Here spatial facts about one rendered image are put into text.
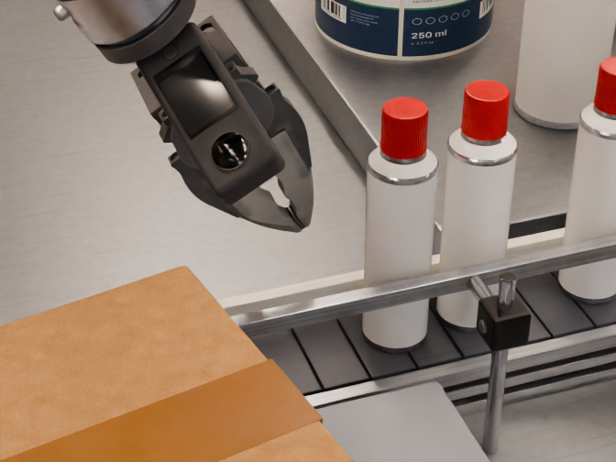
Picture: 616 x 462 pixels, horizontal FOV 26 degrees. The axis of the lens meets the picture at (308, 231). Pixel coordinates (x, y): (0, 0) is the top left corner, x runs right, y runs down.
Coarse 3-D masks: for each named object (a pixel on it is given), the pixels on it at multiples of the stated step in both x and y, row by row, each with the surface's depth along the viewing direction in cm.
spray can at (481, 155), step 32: (480, 96) 95; (480, 128) 96; (448, 160) 99; (480, 160) 96; (512, 160) 98; (448, 192) 100; (480, 192) 98; (448, 224) 101; (480, 224) 100; (448, 256) 103; (480, 256) 101; (448, 320) 106
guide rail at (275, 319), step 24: (600, 240) 102; (480, 264) 99; (504, 264) 99; (528, 264) 100; (552, 264) 100; (576, 264) 101; (384, 288) 97; (408, 288) 97; (432, 288) 98; (456, 288) 98; (264, 312) 95; (288, 312) 95; (312, 312) 95; (336, 312) 96; (360, 312) 97
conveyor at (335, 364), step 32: (544, 288) 110; (352, 320) 107; (544, 320) 107; (576, 320) 107; (608, 320) 107; (288, 352) 104; (320, 352) 104; (352, 352) 104; (384, 352) 104; (416, 352) 104; (448, 352) 104; (480, 352) 104; (320, 384) 102; (352, 384) 101
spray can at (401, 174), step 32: (384, 128) 94; (416, 128) 93; (384, 160) 95; (416, 160) 95; (384, 192) 95; (416, 192) 95; (384, 224) 97; (416, 224) 97; (384, 256) 98; (416, 256) 98; (384, 320) 102; (416, 320) 102
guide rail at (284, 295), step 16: (512, 240) 110; (528, 240) 110; (544, 240) 110; (560, 240) 111; (432, 256) 108; (512, 256) 110; (352, 272) 106; (432, 272) 108; (288, 288) 105; (304, 288) 105; (320, 288) 105; (336, 288) 105; (352, 288) 106; (224, 304) 103; (240, 304) 103; (256, 304) 103; (272, 304) 104
